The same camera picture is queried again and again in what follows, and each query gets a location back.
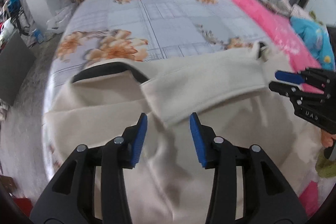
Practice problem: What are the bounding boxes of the white plastic bag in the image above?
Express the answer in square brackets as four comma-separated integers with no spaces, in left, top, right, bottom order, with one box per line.
[47,6,74,34]

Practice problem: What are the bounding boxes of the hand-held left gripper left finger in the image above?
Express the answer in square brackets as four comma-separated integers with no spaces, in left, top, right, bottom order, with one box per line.
[29,112,148,224]

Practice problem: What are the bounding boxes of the beige zip jacket black trim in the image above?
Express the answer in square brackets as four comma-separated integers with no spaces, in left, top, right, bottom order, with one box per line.
[42,42,326,224]

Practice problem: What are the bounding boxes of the pile of clothes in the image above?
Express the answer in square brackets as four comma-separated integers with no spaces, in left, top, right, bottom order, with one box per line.
[0,0,34,38]

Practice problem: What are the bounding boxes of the blue white package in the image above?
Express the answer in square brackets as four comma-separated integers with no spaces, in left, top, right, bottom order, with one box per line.
[31,28,45,43]

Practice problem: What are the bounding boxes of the floral plastic table cover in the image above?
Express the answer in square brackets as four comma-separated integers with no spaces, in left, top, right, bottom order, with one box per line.
[42,0,276,119]

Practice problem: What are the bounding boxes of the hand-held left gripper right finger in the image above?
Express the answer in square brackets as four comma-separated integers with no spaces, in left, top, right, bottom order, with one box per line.
[189,112,307,224]

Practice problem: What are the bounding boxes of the blue floral quilt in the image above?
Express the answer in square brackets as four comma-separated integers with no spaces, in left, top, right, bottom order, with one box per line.
[290,16,336,71]

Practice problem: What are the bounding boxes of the grey board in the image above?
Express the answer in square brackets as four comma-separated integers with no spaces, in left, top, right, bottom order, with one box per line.
[0,30,37,106]

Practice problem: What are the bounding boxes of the pink floral blanket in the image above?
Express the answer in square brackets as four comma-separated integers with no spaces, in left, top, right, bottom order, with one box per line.
[204,0,327,219]

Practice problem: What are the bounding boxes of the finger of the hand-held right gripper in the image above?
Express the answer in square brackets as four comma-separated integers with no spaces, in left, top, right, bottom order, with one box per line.
[268,81,331,104]
[275,68,331,84]

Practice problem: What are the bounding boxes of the person's right hand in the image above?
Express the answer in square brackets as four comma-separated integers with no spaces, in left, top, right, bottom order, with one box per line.
[322,132,336,148]

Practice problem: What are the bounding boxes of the red object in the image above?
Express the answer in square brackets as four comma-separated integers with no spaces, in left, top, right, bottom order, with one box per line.
[12,196,34,214]

